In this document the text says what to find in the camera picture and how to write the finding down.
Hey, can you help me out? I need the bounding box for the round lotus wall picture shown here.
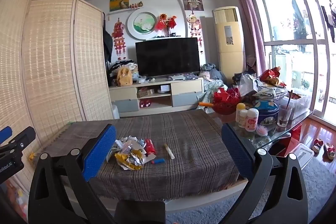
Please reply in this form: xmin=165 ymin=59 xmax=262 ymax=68
xmin=127 ymin=9 xmax=161 ymax=40

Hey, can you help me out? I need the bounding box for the pink hairbrush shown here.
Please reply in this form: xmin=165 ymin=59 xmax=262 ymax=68
xmin=256 ymin=124 xmax=268 ymax=137

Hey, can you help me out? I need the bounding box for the cream standing air conditioner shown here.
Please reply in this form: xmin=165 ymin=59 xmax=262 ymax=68
xmin=212 ymin=6 xmax=245 ymax=83

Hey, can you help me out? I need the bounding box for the small white bottle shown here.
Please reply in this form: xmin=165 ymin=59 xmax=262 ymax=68
xmin=238 ymin=109 xmax=249 ymax=128

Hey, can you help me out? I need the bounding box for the grey plaid tablecloth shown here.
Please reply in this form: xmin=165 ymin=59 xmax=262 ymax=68
xmin=41 ymin=109 xmax=240 ymax=200

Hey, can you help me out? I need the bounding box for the landscape painting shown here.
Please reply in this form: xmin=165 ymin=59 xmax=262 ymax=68
xmin=109 ymin=0 xmax=130 ymax=13

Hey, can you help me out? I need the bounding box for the black flat television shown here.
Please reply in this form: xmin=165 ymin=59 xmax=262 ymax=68
xmin=135 ymin=37 xmax=200 ymax=78

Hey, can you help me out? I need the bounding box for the blue round tin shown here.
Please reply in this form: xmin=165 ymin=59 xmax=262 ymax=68
xmin=253 ymin=100 xmax=279 ymax=126

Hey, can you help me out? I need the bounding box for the glass side table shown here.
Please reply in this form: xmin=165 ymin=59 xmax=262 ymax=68
xmin=210 ymin=108 xmax=314 ymax=153

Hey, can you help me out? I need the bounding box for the red snack packet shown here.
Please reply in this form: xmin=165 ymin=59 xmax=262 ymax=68
xmin=145 ymin=138 xmax=157 ymax=156

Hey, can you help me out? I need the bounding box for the red snack bag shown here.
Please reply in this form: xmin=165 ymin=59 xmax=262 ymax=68
xmin=259 ymin=66 xmax=287 ymax=88

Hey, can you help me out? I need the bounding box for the white bottle yellow cap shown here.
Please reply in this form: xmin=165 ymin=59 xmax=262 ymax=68
xmin=235 ymin=102 xmax=247 ymax=122

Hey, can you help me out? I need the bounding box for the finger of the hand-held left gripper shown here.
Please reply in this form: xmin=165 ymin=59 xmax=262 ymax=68
xmin=0 ymin=126 xmax=13 ymax=141
xmin=0 ymin=126 xmax=36 ymax=161

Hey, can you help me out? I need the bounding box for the pale glue stick tube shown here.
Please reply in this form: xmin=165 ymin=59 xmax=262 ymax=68
xmin=164 ymin=143 xmax=176 ymax=160

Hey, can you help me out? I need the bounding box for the red patterned slipper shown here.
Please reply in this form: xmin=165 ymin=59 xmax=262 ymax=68
xmin=323 ymin=142 xmax=336 ymax=160
xmin=312 ymin=138 xmax=324 ymax=153

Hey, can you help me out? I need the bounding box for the bamboo folding screen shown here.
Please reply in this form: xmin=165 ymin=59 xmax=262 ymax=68
xmin=0 ymin=0 xmax=114 ymax=189

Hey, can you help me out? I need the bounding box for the beige television stand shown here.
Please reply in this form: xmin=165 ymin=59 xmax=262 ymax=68
xmin=109 ymin=77 xmax=205 ymax=118

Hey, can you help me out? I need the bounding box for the white framed window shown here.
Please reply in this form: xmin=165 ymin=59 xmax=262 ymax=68
xmin=244 ymin=0 xmax=336 ymax=119

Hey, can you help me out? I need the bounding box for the red fish hanging ornament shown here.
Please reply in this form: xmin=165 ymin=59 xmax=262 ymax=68
xmin=112 ymin=18 xmax=127 ymax=61

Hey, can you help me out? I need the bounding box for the black trash bin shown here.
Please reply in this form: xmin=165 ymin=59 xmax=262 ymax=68
xmin=114 ymin=200 xmax=166 ymax=224

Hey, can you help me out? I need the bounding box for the red flower bouquet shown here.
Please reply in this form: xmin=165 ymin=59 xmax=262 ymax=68
xmin=155 ymin=13 xmax=177 ymax=37

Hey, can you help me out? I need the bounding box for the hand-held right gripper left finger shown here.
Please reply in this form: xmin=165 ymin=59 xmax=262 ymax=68
xmin=28 ymin=123 xmax=117 ymax=224

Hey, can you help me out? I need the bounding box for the clear plastic storage box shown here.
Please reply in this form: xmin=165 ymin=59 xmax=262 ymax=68
xmin=280 ymin=91 xmax=313 ymax=120

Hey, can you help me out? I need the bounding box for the red box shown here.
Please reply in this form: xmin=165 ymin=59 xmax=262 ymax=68
xmin=272 ymin=124 xmax=303 ymax=157

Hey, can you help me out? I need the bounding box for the red woven basket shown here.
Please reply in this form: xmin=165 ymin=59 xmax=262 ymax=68
xmin=212 ymin=88 xmax=242 ymax=116

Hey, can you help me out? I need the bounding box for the white low table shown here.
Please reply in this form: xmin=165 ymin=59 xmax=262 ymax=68
xmin=62 ymin=177 xmax=249 ymax=214

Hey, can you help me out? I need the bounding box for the white bottle pink label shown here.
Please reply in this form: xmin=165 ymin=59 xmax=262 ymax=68
xmin=245 ymin=108 xmax=259 ymax=132

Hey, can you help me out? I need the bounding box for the clear plastic lid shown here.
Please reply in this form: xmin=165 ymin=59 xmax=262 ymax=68
xmin=288 ymin=142 xmax=315 ymax=170

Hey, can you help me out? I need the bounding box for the dark hanging coat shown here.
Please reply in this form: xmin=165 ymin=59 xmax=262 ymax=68
xmin=102 ymin=28 xmax=113 ymax=65

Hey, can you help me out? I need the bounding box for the pile of clothes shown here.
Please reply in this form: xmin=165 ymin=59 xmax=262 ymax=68
xmin=199 ymin=63 xmax=229 ymax=109

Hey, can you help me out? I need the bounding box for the silver foil wrapper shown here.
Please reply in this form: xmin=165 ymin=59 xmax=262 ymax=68
xmin=115 ymin=136 xmax=147 ymax=155

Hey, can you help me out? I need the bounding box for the yellow foil wrapper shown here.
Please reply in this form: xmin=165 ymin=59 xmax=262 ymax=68
xmin=115 ymin=148 xmax=144 ymax=171

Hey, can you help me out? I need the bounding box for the yellow plush backpack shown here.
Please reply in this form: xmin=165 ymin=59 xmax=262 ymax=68
xmin=115 ymin=67 xmax=133 ymax=87

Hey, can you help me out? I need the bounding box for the drinking glass with spoon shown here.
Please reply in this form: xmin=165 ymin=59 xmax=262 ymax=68
xmin=277 ymin=90 xmax=293 ymax=128

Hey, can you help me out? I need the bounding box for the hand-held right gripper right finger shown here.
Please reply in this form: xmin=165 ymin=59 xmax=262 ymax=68
xmin=221 ymin=123 xmax=308 ymax=224

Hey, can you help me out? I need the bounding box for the pink curtain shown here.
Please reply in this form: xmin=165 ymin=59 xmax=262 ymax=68
xmin=228 ymin=0 xmax=266 ymax=75

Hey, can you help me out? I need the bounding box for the red elephant hanging ornament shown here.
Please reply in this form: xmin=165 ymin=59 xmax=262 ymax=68
xmin=186 ymin=11 xmax=204 ymax=54

